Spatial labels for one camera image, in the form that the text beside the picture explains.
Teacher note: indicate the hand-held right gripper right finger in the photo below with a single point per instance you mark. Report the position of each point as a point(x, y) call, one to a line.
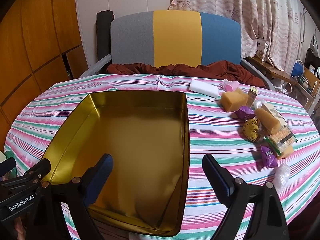
point(217, 177)

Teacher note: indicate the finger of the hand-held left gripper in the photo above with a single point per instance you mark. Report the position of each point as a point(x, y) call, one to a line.
point(7, 167)
point(40, 170)

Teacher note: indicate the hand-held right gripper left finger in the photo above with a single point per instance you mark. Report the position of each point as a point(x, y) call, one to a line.
point(100, 175)

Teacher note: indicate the purple snack packet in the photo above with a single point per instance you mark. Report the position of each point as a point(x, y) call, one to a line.
point(246, 112)
point(268, 156)

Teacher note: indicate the gold metal tin box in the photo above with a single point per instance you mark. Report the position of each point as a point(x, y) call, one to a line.
point(140, 135)

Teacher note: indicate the yellow patterned snack packet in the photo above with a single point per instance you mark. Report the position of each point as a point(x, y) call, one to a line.
point(251, 128)

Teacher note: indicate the green cracker packet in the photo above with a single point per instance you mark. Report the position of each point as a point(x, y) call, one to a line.
point(280, 138)

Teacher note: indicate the tan cardboard box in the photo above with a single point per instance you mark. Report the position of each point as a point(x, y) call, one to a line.
point(267, 120)

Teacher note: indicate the beige carton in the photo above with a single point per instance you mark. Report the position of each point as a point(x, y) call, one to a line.
point(275, 112)

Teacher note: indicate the small yellow carton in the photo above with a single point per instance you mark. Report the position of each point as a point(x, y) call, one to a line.
point(252, 93)

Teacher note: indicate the person's left hand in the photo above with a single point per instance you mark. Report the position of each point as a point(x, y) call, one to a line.
point(20, 231)

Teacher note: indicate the white foam block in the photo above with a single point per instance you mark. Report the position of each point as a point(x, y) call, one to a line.
point(203, 88)

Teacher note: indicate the pink plastic toy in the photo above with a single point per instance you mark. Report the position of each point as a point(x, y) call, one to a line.
point(228, 86)

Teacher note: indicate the maroon cloth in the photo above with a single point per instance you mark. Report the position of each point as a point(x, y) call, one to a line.
point(225, 71)

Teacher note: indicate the wooden side desk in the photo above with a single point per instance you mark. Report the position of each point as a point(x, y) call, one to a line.
point(277, 72)

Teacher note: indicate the wooden wardrobe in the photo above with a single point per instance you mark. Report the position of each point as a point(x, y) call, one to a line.
point(32, 42)

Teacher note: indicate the white cardboard box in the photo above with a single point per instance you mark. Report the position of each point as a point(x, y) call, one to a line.
point(262, 48)

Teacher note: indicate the grey yellow blue chair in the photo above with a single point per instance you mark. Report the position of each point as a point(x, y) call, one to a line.
point(175, 37)

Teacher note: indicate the patterned beige curtain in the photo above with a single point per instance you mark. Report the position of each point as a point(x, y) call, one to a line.
point(250, 10)

